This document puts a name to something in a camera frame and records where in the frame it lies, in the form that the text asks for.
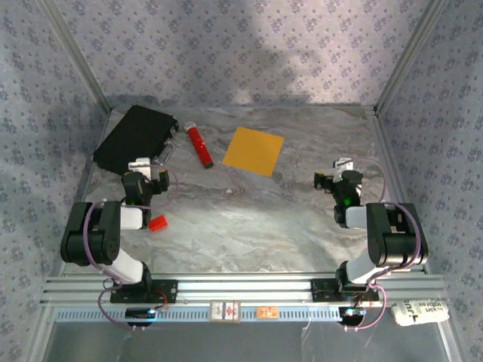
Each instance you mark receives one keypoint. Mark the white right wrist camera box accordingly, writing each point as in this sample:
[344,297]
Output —
[342,165]

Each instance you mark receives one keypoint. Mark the orange label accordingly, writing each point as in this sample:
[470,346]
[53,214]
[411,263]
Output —
[267,312]

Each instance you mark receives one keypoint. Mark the white label with red diamond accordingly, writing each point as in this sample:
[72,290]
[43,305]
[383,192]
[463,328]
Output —
[225,312]

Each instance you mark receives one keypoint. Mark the aluminium side rail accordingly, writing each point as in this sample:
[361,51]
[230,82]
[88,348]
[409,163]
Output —
[85,188]
[385,151]

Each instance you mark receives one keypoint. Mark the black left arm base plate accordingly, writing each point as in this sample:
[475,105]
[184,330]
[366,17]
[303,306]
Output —
[166,292]

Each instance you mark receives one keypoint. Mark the orange-yellow cloth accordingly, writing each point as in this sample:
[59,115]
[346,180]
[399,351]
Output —
[253,151]

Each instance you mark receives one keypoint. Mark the red glitter cylinder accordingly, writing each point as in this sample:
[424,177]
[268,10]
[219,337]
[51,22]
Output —
[199,145]

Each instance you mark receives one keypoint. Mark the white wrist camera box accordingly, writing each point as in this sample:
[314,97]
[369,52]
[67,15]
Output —
[342,165]
[139,166]

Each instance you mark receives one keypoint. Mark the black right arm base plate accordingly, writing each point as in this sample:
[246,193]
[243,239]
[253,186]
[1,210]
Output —
[324,290]

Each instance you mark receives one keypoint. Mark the aluminium frame post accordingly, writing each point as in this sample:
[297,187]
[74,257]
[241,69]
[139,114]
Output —
[75,53]
[409,53]

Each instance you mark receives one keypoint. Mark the small red block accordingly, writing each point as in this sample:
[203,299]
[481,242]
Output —
[158,223]

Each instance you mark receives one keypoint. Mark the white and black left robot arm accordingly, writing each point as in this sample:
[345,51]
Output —
[132,218]

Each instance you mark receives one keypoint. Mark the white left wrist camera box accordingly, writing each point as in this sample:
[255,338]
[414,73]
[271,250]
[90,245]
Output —
[139,166]

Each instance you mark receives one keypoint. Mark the aluminium base beam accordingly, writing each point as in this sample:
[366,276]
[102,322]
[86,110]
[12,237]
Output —
[241,288]

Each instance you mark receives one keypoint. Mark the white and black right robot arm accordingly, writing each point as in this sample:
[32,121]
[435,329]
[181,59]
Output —
[356,216]

